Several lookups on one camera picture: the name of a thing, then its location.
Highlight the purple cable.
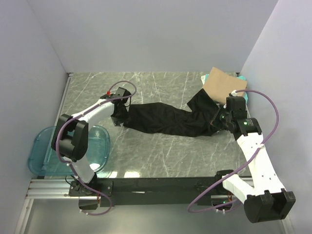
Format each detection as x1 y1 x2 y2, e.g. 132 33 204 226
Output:
55 80 137 216
187 89 279 214

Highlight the folded teal t shirt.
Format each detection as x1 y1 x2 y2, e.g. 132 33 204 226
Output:
204 74 249 104

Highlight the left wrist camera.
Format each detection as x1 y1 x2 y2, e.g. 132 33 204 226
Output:
106 87 131 99

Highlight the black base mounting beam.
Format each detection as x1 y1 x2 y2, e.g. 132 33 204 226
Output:
69 177 230 207

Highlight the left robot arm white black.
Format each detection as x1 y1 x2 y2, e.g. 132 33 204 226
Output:
51 87 133 196

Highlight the blue transparent plastic bin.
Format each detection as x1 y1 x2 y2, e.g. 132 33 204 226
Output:
28 125 110 176

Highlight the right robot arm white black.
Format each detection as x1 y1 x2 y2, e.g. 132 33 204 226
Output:
211 96 296 223

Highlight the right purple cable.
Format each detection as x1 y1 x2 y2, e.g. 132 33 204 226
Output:
187 89 279 214

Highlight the black t shirt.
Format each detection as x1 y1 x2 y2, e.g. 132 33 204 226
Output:
123 89 222 137

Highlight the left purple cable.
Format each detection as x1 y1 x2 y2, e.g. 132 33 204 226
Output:
55 80 137 216

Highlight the folded tan t shirt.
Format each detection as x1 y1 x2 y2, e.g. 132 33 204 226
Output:
203 67 247 104

